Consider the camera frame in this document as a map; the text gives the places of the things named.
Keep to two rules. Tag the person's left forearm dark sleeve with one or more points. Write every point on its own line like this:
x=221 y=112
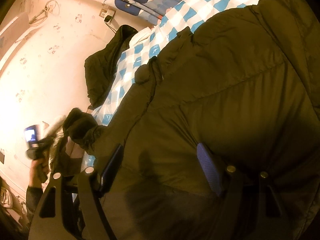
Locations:
x=33 y=196

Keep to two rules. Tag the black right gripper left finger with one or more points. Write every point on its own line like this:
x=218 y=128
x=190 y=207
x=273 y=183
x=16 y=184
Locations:
x=55 y=215

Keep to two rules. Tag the white wall socket with charger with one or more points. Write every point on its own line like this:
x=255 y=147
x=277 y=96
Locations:
x=107 y=15

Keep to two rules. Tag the dark olive puffer jacket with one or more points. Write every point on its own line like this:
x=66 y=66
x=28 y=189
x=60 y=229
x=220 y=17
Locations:
x=245 y=83

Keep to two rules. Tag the black jacket by wall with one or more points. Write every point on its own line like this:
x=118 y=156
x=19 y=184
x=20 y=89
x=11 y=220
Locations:
x=101 y=67

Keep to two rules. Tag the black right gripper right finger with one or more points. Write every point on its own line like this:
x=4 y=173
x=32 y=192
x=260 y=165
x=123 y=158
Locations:
x=249 y=203

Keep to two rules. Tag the person's left hand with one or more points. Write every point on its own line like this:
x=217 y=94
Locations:
x=38 y=167

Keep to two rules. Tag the blue white checkered bed cover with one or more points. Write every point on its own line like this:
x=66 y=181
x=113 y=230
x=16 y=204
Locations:
x=187 y=13

